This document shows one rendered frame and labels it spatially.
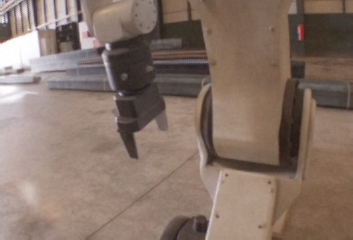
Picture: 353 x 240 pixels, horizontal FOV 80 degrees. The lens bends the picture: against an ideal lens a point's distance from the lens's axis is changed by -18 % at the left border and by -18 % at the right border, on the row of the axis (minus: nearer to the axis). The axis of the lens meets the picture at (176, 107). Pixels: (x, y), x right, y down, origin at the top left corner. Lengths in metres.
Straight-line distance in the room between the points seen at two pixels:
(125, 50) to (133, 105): 0.10
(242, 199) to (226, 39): 0.26
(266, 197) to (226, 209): 0.07
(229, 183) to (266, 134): 0.12
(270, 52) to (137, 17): 0.21
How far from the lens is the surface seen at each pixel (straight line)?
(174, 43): 7.75
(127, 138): 0.47
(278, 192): 0.43
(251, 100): 0.35
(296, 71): 3.94
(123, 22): 0.41
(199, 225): 0.75
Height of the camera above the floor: 0.75
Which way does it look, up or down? 15 degrees down
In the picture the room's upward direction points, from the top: 5 degrees counter-clockwise
